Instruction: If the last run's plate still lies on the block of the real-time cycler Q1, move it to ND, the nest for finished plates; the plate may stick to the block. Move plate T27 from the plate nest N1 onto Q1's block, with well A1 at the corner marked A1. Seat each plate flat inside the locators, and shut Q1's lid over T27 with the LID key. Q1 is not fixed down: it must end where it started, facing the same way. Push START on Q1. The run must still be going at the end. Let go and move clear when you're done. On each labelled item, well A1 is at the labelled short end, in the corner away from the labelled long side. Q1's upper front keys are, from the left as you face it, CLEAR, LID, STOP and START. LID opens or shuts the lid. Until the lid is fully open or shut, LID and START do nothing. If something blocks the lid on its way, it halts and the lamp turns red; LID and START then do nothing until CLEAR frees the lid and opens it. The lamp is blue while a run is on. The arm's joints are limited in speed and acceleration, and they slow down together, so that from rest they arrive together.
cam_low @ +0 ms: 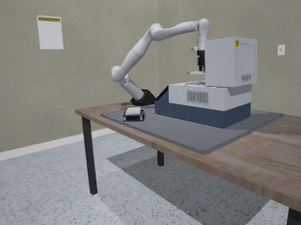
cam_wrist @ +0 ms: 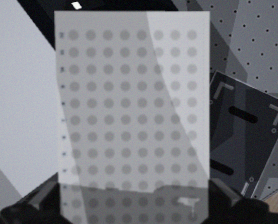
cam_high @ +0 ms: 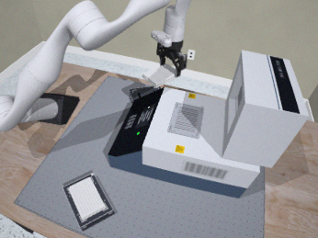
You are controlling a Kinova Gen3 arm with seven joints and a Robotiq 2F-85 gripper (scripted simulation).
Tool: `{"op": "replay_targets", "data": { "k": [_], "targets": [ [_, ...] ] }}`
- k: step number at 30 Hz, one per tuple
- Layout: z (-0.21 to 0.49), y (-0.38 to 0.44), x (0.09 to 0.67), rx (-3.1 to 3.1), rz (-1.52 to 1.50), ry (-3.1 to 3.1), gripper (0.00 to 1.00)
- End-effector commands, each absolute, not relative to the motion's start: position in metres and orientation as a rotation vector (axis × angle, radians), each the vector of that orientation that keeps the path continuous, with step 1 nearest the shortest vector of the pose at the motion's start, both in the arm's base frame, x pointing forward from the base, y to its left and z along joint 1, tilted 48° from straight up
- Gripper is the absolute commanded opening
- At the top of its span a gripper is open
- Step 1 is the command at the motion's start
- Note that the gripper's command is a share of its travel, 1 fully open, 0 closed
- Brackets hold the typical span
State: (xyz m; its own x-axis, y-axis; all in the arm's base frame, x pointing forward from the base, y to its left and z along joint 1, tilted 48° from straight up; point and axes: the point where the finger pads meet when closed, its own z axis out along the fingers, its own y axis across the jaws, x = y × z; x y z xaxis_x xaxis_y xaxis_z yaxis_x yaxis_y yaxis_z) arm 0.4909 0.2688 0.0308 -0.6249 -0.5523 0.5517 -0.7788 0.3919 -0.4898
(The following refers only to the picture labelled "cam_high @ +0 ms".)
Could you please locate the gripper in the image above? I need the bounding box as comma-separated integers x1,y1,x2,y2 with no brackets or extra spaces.
156,40,187,77

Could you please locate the white benchtop thermal cycler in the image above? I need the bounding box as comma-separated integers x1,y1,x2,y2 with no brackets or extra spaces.
108,51,309,198

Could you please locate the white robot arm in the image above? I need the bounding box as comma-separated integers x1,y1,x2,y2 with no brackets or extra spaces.
0,0,192,131

